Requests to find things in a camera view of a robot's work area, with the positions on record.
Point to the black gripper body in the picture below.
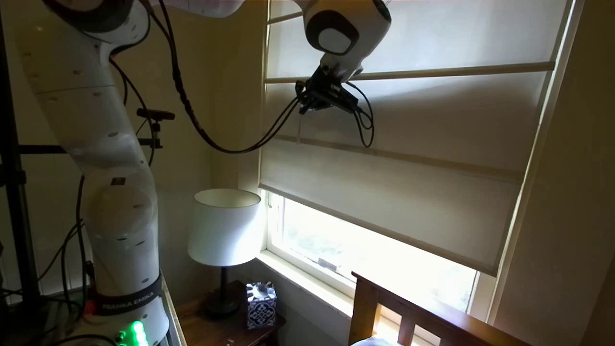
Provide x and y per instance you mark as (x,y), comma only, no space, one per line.
(333,89)

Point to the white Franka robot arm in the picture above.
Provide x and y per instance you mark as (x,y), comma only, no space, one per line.
(97,128)

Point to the beige fabric roman blinds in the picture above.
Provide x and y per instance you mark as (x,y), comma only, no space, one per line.
(410,147)

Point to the black white patterned tissue box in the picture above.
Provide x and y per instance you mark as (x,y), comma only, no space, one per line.
(260,305)

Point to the black lamp stand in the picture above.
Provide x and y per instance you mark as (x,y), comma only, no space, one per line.
(222,299)

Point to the dark wooden nightstand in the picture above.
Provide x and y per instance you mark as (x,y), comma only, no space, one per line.
(222,330)

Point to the glowing green base light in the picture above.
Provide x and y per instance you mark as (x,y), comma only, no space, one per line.
(134,336)

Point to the white window frame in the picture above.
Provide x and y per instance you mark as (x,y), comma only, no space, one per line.
(333,262)

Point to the wooden bunk bed frame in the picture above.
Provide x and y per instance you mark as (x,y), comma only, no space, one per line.
(416,318)

